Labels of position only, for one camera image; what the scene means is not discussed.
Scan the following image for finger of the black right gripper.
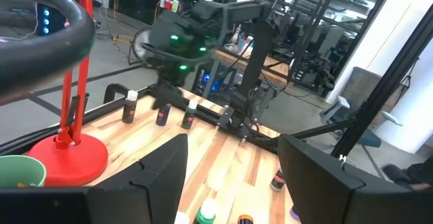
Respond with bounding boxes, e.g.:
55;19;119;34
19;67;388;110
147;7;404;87
167;85;186;112
151;83;168;112

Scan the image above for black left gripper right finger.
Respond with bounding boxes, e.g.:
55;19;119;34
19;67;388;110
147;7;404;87
277;134;433;224

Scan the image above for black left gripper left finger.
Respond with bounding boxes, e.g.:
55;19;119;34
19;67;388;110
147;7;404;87
0;133;189;224

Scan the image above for blue paint bottle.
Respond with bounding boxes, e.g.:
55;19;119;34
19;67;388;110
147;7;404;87
156;102;173;127

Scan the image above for dark green paint bottle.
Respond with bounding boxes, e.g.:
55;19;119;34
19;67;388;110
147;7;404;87
181;99;199;131

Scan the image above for brown paint bottle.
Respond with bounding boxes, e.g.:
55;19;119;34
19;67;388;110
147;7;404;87
121;89;139;125

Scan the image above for small bright green paint bottle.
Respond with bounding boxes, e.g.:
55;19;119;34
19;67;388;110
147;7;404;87
193;197;218;224

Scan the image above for grey paint bottle dark label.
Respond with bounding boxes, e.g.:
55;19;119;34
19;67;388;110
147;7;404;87
269;169;287;193

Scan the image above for person's foot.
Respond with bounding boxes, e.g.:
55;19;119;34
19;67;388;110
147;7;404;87
381;158;433;192

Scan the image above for white blue office chair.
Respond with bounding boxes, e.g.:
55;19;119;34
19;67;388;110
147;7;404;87
319;95;404;150

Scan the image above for red desk lamp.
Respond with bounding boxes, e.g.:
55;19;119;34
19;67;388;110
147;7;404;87
26;0;110;188

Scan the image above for wooden workbench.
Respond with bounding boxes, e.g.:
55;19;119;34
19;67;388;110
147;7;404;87
209;46;295;89

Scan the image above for green plastic cup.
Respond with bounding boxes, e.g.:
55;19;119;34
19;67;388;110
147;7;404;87
0;154;47;188

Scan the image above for black device blue lights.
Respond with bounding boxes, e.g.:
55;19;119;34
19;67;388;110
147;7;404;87
35;2;68;37

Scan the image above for black frame clamp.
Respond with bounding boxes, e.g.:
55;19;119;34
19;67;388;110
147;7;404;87
102;83;132;105

